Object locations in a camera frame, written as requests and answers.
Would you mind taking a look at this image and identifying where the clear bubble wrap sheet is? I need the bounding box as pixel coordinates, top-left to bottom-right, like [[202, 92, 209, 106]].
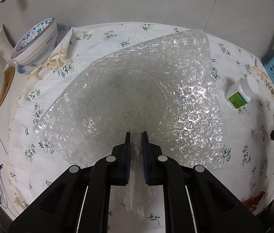
[[34, 30, 224, 219]]

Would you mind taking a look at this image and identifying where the red mesh net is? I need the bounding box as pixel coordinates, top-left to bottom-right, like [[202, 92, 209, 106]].
[[241, 191, 266, 212]]

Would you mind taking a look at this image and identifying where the white green pill bottle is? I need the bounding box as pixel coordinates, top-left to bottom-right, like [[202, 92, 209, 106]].
[[226, 76, 259, 109]]

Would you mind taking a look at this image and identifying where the blue white porcelain bowl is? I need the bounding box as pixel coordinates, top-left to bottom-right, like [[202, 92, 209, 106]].
[[10, 17, 58, 66]]

